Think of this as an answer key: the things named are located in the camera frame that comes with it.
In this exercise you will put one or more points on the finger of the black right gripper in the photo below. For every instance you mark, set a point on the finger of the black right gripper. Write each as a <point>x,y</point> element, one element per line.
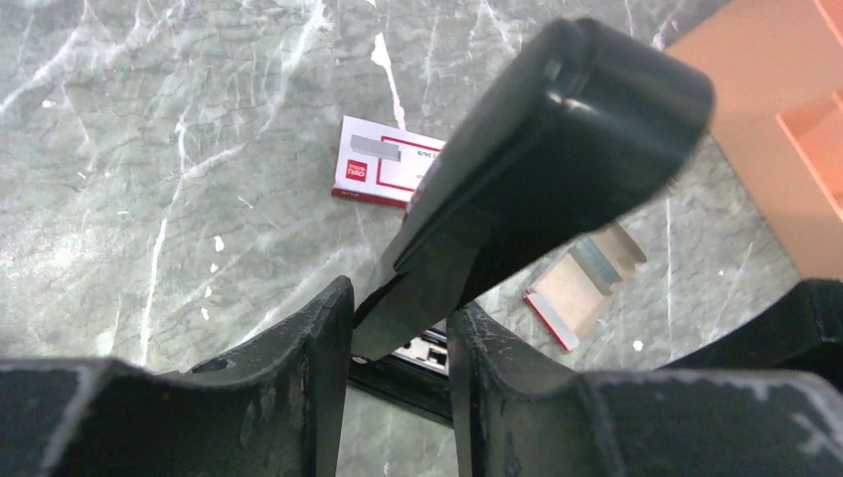
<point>801,331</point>

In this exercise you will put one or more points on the red white staple box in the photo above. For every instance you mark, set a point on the red white staple box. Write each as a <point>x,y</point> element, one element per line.
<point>381,164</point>

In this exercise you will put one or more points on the silver staple strip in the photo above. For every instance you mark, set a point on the silver staple strip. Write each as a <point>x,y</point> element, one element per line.
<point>595,265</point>

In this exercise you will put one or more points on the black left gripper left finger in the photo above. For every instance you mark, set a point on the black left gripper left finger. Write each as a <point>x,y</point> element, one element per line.
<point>272,406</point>

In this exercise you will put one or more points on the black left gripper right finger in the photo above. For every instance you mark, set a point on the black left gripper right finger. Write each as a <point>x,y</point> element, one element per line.
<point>517,412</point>

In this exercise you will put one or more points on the orange file organizer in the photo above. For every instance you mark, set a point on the orange file organizer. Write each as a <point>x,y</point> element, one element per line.
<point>777,71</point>

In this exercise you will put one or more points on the black stapler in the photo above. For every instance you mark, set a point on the black stapler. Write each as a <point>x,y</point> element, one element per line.
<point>582,127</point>

